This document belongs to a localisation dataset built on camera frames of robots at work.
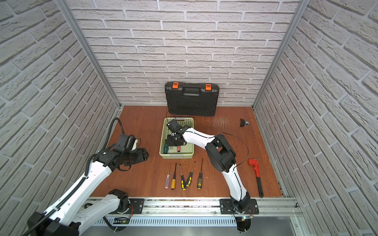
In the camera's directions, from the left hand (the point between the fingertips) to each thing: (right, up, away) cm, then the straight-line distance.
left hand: (146, 153), depth 78 cm
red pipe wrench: (+64, -8, +11) cm, 65 cm away
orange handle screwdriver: (+14, -17, +3) cm, 22 cm away
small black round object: (+64, +16, +30) cm, 72 cm away
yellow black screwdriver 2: (+24, -15, +5) cm, 28 cm away
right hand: (+12, +3, +16) cm, 20 cm away
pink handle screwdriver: (+16, -1, +16) cm, 23 cm away
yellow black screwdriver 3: (+30, -15, +5) cm, 34 cm away
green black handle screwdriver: (+8, 0, +14) cm, 16 cm away
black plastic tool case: (+28, +32, +17) cm, 46 cm away
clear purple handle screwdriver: (+11, -16, +4) cm, 19 cm away
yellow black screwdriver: (+20, -16, +2) cm, 26 cm away
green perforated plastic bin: (+21, -2, +14) cm, 25 cm away
